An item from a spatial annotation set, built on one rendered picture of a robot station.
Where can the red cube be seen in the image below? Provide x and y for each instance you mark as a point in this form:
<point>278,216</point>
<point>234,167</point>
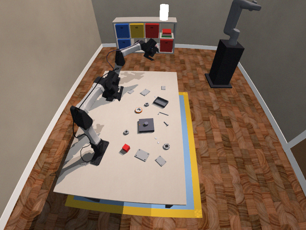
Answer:
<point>126,148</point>

